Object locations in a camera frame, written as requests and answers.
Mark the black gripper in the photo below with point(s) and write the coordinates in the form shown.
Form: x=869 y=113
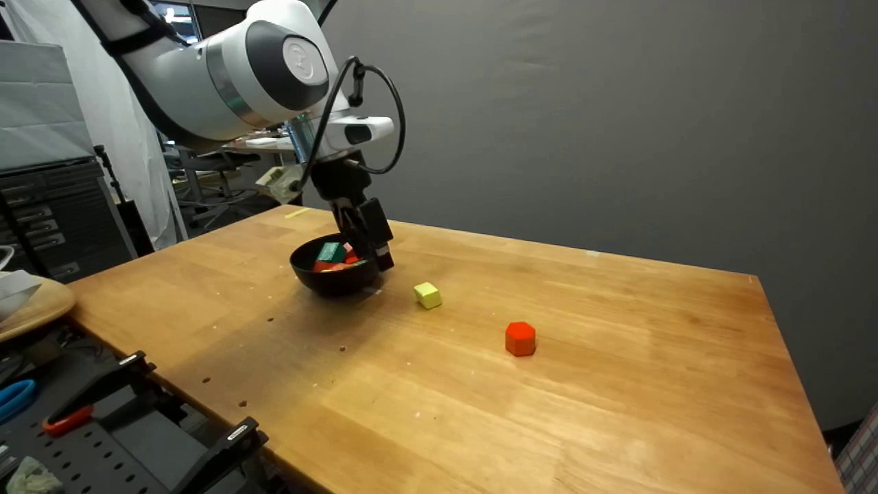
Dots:
x=341 y=182

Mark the yellow cube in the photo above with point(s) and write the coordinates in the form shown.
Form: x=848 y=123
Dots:
x=427 y=296

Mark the orange hexagonal block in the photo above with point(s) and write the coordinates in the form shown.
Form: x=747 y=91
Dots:
x=519 y=340

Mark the green block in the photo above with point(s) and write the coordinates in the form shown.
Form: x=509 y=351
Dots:
x=331 y=253

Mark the red triangular prism block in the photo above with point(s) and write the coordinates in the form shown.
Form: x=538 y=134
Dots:
x=332 y=268

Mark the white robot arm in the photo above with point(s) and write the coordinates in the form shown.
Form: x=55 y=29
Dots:
x=258 y=72

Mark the black bowl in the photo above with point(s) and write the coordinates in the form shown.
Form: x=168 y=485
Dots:
x=332 y=278

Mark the black clamp front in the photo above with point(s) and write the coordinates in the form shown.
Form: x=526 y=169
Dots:
x=221 y=460

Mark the black drawer cabinet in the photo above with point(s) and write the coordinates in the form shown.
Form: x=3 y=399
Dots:
x=61 y=222

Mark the round wooden board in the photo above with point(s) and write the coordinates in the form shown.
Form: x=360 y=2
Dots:
x=44 y=305

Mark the black pegboard tool tray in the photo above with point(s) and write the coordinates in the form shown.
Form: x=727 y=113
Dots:
x=142 y=440

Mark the white cloth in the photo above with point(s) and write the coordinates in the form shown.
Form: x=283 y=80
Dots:
x=15 y=290

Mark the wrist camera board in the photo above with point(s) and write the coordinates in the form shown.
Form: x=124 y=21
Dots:
x=282 y=182

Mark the red handled clamp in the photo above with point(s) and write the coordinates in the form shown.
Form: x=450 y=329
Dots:
x=77 y=411

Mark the blue handled scissors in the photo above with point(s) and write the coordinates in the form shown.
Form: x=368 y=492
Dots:
x=17 y=399

